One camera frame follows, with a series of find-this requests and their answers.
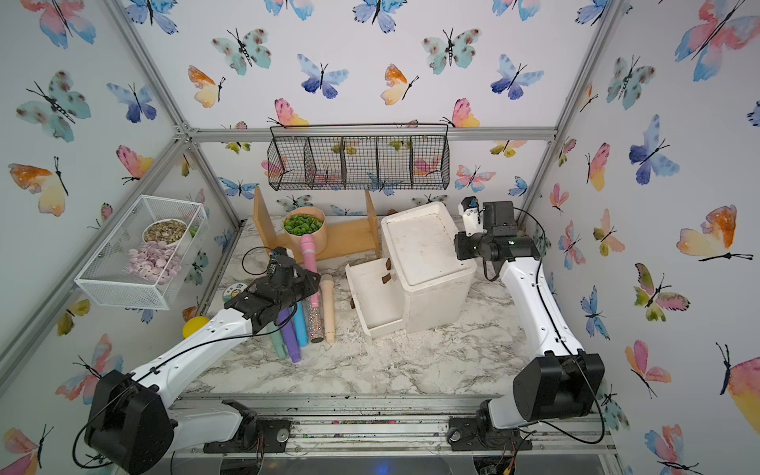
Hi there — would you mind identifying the peach pot with greens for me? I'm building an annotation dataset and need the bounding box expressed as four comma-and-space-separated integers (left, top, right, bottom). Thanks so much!
283, 207, 328, 255

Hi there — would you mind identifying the bowl of seeds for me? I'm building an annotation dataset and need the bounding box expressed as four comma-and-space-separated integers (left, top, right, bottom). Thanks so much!
142, 219, 188, 247

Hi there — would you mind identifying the pile of pink slices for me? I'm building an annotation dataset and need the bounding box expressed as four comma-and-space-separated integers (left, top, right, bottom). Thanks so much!
128, 243, 182, 286

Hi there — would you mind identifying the beige toy microphone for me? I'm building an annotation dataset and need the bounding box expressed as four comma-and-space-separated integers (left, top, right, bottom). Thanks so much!
320, 274, 336, 344

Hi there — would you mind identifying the blue toy microphone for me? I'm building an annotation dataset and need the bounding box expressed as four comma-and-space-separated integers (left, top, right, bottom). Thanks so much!
292, 302, 310, 348

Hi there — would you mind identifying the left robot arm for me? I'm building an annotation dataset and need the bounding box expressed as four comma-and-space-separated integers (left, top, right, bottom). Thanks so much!
75, 247, 321, 474

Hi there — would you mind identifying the pink toy microphone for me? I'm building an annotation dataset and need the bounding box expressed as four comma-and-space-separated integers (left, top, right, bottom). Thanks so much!
300, 234, 321, 309

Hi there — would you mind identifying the round green tin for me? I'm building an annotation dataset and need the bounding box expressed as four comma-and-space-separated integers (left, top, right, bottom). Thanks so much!
222, 282, 247, 304

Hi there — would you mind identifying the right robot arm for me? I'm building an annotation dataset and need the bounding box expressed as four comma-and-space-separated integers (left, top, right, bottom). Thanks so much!
454, 196, 605, 431

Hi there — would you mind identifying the wooden shelf rack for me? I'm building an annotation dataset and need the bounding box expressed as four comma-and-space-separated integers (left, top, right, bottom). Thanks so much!
253, 188, 382, 263

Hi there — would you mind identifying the green toy microphone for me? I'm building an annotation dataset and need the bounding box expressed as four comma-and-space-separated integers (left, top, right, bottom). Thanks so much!
265, 323, 288, 359

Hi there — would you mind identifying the yellow plastic toy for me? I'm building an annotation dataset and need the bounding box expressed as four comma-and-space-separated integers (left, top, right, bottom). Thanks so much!
182, 316, 210, 338

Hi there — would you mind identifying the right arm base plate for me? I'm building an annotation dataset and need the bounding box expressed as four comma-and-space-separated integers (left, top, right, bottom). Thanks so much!
445, 409, 532, 453

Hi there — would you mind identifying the white mesh wall basket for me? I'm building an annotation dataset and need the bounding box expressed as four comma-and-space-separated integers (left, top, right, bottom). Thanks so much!
74, 195, 209, 310

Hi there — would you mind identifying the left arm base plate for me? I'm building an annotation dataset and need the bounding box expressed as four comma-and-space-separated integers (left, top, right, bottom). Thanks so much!
203, 418, 292, 455

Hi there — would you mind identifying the white bottom drawer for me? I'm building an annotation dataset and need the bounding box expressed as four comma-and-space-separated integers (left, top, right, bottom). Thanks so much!
346, 258, 406, 344

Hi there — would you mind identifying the purple toy microphone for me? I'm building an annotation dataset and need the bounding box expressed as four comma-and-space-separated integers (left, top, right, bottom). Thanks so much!
277, 308, 302, 363

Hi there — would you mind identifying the white plastic drawer unit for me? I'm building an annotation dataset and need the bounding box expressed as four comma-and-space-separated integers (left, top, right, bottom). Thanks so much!
381, 202, 477, 333

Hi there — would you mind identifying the black wire wall basket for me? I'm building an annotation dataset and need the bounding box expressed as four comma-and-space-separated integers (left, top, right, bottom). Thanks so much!
262, 123, 450, 196

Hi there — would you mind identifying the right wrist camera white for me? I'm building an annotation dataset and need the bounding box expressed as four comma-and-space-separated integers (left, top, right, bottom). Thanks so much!
458, 196, 483, 237

